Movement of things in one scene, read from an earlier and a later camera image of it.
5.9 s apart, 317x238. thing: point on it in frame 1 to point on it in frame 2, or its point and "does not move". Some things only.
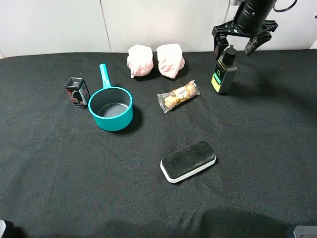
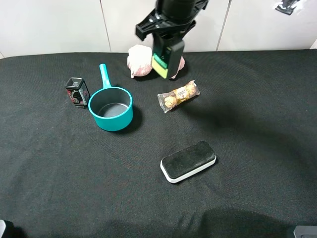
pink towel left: x=140 y=60 does not move
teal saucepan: x=112 y=106 does not move
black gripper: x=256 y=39 to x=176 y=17
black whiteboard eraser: x=182 y=164 does not move
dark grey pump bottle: x=224 y=79 to x=167 y=55
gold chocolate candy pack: x=170 y=99 does not move
